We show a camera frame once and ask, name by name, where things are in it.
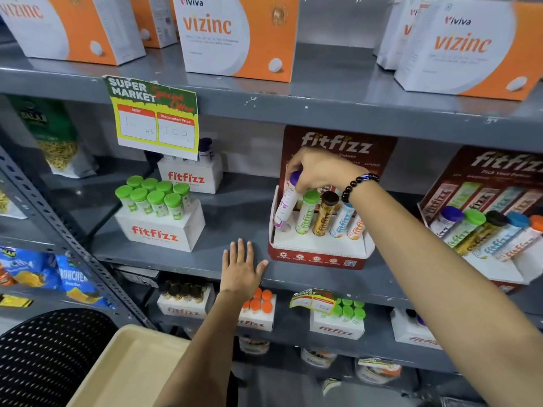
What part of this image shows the person's left hand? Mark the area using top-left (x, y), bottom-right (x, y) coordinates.
top-left (219, 238), bottom-right (270, 302)

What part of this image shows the person's right hand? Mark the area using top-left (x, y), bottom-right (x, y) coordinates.
top-left (286, 146), bottom-right (370, 196)

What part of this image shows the purple cap white tube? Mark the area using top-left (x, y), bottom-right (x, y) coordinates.
top-left (429, 206), bottom-right (465, 239)
top-left (273, 170), bottom-right (303, 230)

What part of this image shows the person's left forearm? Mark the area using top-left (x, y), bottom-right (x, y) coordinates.
top-left (154, 291), bottom-right (254, 407)

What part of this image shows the person's right forearm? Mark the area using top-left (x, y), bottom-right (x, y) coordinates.
top-left (347, 181), bottom-right (543, 407)

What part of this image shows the cluster of orange cap tubes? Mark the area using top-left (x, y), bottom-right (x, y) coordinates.
top-left (242, 287), bottom-right (274, 314)

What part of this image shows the green cap tablet tube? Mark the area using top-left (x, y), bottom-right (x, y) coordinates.
top-left (443, 209), bottom-right (487, 249)
top-left (295, 189), bottom-right (321, 235)

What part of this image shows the brown cap gold tube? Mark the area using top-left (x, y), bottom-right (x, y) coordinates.
top-left (312, 191), bottom-right (340, 237)

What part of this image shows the cluster of brown cap tubes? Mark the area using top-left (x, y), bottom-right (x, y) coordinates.
top-left (161, 280), bottom-right (207, 304)

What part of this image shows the white tube holder box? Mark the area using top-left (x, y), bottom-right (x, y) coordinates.
top-left (114, 199), bottom-right (206, 253)
top-left (156, 284), bottom-right (215, 319)
top-left (157, 153), bottom-right (224, 195)
top-left (390, 308), bottom-right (443, 350)
top-left (309, 308), bottom-right (366, 341)
top-left (237, 294), bottom-right (277, 333)

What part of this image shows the red cardboard display stand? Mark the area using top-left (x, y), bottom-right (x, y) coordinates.
top-left (417, 146), bottom-right (543, 294)
top-left (268, 125), bottom-right (398, 271)

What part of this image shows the small bent price sign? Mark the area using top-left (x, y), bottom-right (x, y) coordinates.
top-left (289, 288), bottom-right (342, 315)

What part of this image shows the blue cap tablet tube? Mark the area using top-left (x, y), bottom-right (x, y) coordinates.
top-left (472, 212), bottom-right (531, 259)
top-left (329, 202), bottom-right (355, 239)

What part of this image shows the grey metal shelf rack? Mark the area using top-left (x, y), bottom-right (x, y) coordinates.
top-left (0, 25), bottom-right (543, 407)

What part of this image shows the orange tablet tube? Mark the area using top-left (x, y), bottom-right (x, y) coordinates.
top-left (346, 214), bottom-right (366, 241)
top-left (493, 215), bottom-right (543, 263)

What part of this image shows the clear plastic jar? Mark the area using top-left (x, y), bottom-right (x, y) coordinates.
top-left (238, 336), bottom-right (271, 356)
top-left (355, 357), bottom-right (403, 386)
top-left (300, 347), bottom-right (338, 369)

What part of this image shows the cluster of green cap tubes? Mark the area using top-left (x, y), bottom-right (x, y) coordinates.
top-left (330, 297), bottom-right (367, 321)
top-left (115, 175), bottom-right (191, 221)

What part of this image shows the blue chips bag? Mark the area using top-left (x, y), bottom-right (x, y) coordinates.
top-left (56, 254), bottom-right (114, 310)
top-left (0, 246), bottom-right (63, 291)

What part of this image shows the beige plastic tray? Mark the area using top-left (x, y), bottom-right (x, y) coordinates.
top-left (66, 324), bottom-right (192, 407)

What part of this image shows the green yellow price sign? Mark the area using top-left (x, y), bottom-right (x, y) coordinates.
top-left (103, 75), bottom-right (200, 161)

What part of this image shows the orange white carton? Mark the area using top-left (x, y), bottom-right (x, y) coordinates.
top-left (129, 0), bottom-right (178, 49)
top-left (0, 0), bottom-right (146, 67)
top-left (394, 0), bottom-right (543, 101)
top-left (171, 0), bottom-right (300, 84)
top-left (376, 0), bottom-right (430, 72)

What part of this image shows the black cap gold tube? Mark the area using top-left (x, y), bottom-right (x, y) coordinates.
top-left (455, 210), bottom-right (509, 256)

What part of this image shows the black perforated chair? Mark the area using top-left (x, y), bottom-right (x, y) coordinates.
top-left (0, 308), bottom-right (120, 407)

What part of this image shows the green snack bag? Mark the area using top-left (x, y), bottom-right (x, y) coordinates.
top-left (8, 95), bottom-right (99, 179)

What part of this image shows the yellow snack packet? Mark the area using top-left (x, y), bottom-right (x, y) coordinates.
top-left (0, 294), bottom-right (34, 309)

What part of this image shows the clear snack packet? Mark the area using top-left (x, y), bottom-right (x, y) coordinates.
top-left (0, 190), bottom-right (27, 220)

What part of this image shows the black bead bracelet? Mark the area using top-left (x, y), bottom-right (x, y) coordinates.
top-left (341, 174), bottom-right (381, 204)

